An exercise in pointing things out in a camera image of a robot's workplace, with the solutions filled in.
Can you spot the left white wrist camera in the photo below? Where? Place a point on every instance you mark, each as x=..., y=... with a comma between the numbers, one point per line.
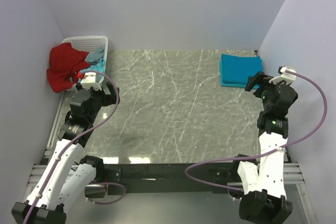
x=89, y=81

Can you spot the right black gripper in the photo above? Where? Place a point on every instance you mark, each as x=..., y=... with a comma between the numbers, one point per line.
x=262, y=80

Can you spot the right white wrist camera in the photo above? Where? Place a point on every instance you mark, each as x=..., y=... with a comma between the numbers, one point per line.
x=285, y=75

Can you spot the light blue t shirt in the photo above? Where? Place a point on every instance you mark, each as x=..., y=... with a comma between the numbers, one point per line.
x=99, y=65

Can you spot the white plastic laundry basket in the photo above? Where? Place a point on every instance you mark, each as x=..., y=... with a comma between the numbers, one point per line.
x=89, y=44

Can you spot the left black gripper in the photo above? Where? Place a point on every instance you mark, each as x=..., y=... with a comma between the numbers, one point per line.
x=108, y=99

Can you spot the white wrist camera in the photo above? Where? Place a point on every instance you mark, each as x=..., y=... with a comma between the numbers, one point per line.
x=89, y=81
x=285, y=75

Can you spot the folded teal t shirt stack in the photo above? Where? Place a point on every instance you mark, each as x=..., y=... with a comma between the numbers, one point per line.
x=234, y=70

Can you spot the aluminium rail frame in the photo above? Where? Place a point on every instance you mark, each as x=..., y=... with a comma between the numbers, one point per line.
x=95, y=192

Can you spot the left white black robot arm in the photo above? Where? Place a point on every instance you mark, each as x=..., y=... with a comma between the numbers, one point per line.
x=57, y=190

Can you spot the grey blue t shirt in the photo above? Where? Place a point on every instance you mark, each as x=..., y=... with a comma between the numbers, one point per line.
x=95, y=56

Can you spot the black base crossbar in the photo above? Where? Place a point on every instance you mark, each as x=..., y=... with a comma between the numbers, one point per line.
x=169, y=178

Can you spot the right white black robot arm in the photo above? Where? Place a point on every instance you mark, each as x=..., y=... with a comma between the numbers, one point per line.
x=264, y=199

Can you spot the red t shirt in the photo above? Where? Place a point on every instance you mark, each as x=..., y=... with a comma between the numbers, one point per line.
x=64, y=64

